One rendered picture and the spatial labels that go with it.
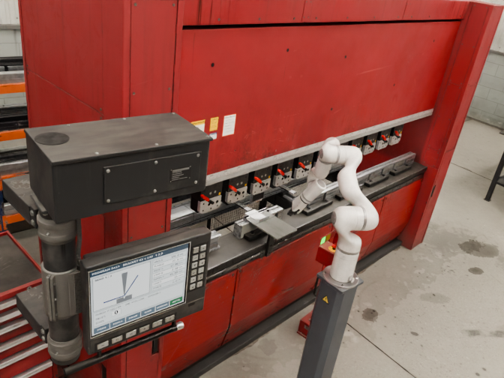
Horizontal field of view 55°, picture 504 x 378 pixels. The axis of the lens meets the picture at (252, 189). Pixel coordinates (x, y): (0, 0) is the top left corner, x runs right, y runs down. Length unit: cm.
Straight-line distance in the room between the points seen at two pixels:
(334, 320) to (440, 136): 241
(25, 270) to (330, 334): 158
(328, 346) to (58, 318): 156
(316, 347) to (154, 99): 167
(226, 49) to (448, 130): 270
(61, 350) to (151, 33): 114
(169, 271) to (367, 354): 231
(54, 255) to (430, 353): 299
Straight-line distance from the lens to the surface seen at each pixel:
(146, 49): 181
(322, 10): 279
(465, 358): 408
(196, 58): 223
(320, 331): 278
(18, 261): 264
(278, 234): 287
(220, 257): 282
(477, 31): 444
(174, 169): 151
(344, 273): 255
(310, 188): 298
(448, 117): 457
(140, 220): 207
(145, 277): 165
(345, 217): 236
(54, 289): 168
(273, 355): 354
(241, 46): 240
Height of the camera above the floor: 252
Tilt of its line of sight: 27 degrees down
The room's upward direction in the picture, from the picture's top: 8 degrees clockwise
